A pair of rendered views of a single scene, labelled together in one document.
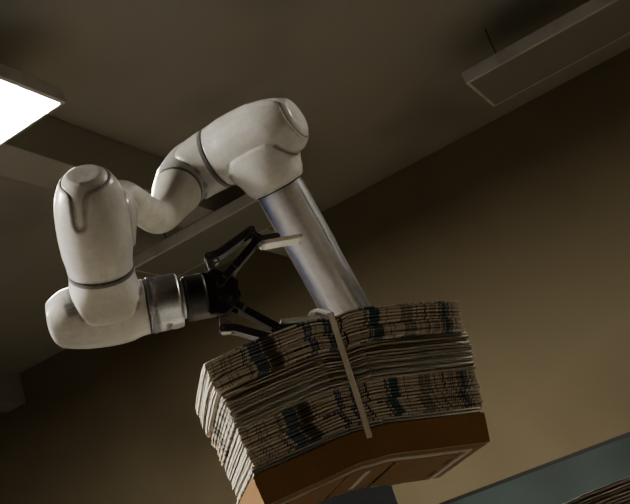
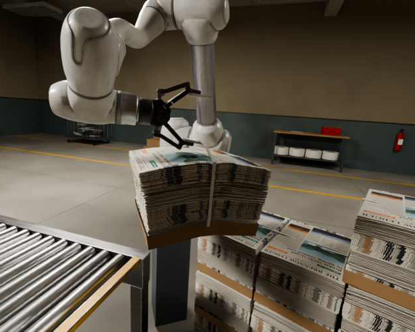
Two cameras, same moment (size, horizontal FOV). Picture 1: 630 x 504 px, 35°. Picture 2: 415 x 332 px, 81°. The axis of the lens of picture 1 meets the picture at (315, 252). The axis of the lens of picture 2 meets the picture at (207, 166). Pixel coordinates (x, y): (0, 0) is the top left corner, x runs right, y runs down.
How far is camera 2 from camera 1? 95 cm
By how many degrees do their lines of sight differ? 33
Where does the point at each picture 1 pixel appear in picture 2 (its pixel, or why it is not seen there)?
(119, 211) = (110, 58)
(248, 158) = (194, 23)
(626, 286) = (263, 76)
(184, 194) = (155, 28)
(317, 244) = (207, 78)
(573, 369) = (239, 91)
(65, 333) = (59, 112)
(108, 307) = (90, 109)
